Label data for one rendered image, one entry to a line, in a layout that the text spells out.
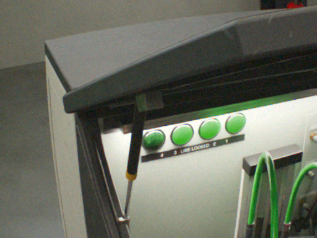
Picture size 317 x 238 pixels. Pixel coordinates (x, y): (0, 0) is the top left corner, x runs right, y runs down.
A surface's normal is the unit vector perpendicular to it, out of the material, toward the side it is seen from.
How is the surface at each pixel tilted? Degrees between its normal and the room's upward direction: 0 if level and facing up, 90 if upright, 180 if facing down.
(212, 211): 90
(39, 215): 0
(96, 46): 0
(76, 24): 90
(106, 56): 0
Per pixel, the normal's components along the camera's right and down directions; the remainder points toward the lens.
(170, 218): 0.37, 0.45
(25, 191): 0.00, -0.88
